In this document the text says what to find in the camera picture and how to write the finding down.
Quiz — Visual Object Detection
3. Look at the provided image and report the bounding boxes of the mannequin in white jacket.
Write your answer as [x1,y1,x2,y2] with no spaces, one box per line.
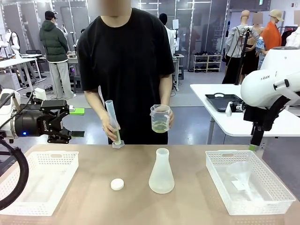
[285,27,300,47]

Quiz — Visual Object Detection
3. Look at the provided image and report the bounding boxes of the mannequin in orange garment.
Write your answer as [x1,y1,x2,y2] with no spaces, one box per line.
[260,9,285,52]

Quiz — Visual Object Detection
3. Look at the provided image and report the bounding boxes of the man in green jacket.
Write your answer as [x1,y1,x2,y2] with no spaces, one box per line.
[39,10,77,99]

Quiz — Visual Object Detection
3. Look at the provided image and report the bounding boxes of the person's left hand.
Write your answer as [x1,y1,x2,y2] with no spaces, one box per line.
[163,105,175,129]

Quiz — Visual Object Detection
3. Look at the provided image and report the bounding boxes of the mannequin in grey hoodie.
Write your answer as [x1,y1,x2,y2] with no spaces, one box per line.
[222,9,261,85]

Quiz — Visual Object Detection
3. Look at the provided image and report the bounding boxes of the clear plastic measuring beaker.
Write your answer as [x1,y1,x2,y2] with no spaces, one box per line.
[150,105,171,134]

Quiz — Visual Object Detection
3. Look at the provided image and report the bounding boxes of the white shoe rack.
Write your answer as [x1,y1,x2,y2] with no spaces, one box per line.
[193,52,223,73]

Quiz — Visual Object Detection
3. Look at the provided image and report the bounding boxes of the translucent plastic conical flask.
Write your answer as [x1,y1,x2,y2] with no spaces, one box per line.
[148,148,175,194]

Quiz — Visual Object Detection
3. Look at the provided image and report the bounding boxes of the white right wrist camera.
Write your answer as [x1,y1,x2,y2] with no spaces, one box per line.
[225,100,247,118]

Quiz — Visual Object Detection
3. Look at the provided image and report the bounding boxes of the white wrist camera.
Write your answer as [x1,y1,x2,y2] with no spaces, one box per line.
[32,87,47,101]
[225,100,247,118]

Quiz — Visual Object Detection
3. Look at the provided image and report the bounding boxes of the black tripod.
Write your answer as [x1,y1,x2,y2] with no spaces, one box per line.
[235,27,252,85]

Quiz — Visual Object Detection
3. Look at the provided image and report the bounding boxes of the figure in black dress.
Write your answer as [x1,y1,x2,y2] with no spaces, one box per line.
[241,11,264,75]

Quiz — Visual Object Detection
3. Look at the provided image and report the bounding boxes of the blue patterned shirt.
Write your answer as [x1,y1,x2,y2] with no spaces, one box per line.
[255,36,267,53]

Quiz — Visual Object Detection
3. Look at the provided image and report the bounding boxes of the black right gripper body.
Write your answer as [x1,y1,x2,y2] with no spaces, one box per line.
[243,107,276,131]

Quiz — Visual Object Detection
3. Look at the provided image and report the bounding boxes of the person's right forearm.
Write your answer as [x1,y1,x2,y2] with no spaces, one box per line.
[83,90,112,121]

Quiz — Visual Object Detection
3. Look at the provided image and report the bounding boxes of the clear plastic graduated cylinder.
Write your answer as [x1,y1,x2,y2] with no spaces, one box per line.
[105,100,125,149]

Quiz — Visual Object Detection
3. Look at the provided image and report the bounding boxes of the black hose of right arm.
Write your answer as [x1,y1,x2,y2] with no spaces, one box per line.
[264,95,293,132]

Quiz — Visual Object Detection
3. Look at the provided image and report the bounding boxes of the white perforated plastic basket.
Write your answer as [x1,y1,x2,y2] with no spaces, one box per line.
[205,150,297,216]
[0,151,79,217]

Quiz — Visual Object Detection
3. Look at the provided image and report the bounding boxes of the person in black t-shirt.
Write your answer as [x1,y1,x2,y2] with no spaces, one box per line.
[76,0,175,145]

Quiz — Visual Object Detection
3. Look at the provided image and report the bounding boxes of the person's left forearm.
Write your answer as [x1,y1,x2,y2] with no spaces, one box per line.
[158,74,173,111]

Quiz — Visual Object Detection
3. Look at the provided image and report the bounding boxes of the person's right hand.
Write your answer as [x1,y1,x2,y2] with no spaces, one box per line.
[102,111,121,143]

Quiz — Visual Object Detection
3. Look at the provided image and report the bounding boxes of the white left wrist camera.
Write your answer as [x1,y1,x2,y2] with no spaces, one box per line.
[32,87,47,101]

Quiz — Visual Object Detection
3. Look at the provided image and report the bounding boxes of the white long desk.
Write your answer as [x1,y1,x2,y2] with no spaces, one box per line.
[0,53,46,90]

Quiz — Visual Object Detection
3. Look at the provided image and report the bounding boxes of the white round flask cap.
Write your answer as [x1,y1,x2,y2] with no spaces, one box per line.
[110,178,124,191]

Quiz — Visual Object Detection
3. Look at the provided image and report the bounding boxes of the clear plastic funnel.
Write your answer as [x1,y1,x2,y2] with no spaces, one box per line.
[226,161,263,202]

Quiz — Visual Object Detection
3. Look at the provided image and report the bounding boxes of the black plastic tray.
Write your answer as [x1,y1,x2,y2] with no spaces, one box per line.
[205,93,246,113]

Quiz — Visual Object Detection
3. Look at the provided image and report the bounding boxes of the white paper slip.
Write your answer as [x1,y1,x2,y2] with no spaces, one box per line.
[231,179,247,191]

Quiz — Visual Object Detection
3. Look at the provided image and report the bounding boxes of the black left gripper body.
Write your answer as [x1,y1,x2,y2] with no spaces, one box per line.
[14,108,62,138]

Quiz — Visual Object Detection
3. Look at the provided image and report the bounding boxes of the person in white shirt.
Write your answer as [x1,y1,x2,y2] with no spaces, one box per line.
[159,13,177,55]

